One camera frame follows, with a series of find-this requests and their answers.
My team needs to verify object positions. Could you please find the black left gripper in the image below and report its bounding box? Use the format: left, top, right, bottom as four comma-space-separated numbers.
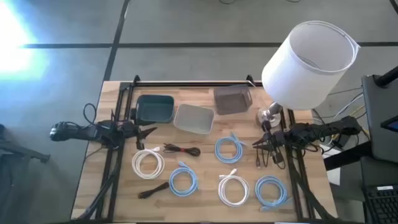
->
123, 121, 157, 151

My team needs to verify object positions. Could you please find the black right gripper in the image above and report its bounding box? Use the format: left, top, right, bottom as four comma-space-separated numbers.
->
252, 119, 289, 151

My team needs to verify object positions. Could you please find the black cable with plug block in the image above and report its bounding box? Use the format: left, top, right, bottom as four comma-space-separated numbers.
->
255, 146, 286, 170

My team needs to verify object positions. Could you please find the black cable with red tie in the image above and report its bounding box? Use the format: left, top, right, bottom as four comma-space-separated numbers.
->
162, 142, 201, 157

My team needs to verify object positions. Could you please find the light blue cable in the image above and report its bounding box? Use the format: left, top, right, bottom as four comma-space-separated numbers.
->
169, 161, 199, 197
214, 132, 248, 165
254, 175, 293, 212

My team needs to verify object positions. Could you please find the dark brown cable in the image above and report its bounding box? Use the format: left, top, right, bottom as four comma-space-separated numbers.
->
137, 182, 170, 200

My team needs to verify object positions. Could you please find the white cable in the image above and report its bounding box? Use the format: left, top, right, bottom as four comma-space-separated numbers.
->
131, 146, 165, 180
217, 168, 251, 208

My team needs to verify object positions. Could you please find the dark green plastic bin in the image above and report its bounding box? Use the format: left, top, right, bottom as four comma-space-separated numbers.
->
136, 94, 175, 124

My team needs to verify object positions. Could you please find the beige plastic bin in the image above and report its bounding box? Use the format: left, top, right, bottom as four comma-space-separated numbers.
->
173, 103, 215, 135

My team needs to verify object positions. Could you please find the clear plastic bin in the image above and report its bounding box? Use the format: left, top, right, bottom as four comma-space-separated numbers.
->
213, 84, 252, 116

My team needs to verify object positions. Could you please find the black power box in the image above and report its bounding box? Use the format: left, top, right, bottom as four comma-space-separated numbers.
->
330, 133, 345, 149

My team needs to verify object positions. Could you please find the white paper sheet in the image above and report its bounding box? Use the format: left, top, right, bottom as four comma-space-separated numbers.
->
323, 144, 341, 187

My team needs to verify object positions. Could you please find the black stand leg bar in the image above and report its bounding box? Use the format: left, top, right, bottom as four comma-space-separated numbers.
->
323, 141, 374, 171

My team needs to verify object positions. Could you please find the silver lamp with white shade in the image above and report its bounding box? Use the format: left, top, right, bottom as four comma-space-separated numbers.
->
256, 20, 361, 128

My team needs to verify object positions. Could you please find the black monitor back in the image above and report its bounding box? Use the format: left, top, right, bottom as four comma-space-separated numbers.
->
361, 74, 398, 164

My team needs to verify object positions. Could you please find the small blue lit screen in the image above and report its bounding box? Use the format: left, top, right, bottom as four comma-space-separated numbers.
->
381, 114, 398, 133

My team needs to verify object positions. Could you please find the black floor stand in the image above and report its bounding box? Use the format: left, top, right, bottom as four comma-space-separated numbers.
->
0, 124, 50, 224

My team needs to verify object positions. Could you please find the black keyboard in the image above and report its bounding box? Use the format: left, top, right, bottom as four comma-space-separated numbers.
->
362, 184, 398, 224

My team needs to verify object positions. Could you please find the black stand pole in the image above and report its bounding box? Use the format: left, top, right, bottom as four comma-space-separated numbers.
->
374, 65, 398, 88

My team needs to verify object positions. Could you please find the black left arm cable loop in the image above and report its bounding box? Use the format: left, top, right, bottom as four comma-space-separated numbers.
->
83, 103, 98, 125

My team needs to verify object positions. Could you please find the black aluminium rig frame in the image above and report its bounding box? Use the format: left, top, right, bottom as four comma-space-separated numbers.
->
71, 74, 340, 224

